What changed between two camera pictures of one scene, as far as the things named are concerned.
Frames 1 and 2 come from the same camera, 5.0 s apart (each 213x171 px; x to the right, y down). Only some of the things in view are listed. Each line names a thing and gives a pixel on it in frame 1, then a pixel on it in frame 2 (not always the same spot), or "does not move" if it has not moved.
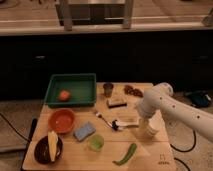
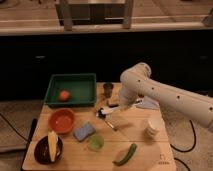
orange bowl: [61, 120] does not move
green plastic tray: [82, 88] does not move
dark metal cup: [108, 89] does not move
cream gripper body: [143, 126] -> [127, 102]
